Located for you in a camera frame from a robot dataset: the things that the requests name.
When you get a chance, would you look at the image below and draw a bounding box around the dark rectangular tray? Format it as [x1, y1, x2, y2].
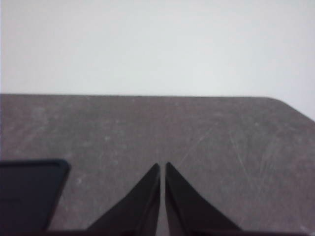
[0, 159, 71, 233]

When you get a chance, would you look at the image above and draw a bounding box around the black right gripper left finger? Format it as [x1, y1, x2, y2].
[86, 163, 161, 233]

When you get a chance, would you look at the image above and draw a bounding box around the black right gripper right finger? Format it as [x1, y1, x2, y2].
[165, 161, 243, 234]

